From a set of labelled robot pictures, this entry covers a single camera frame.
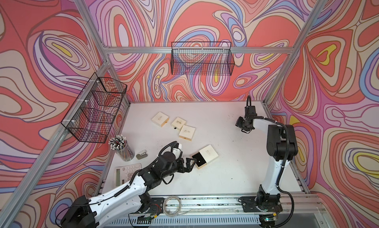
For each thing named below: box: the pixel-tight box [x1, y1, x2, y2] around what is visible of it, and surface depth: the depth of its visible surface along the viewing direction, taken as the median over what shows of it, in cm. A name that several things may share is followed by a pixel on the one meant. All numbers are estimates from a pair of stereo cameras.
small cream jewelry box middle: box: [170, 116, 187, 131], surface depth 106 cm
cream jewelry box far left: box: [151, 111, 170, 128], surface depth 107 cm
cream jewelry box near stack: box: [178, 124, 196, 142], surface depth 101 cm
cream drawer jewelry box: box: [190, 144, 220, 170], surface depth 90 cm
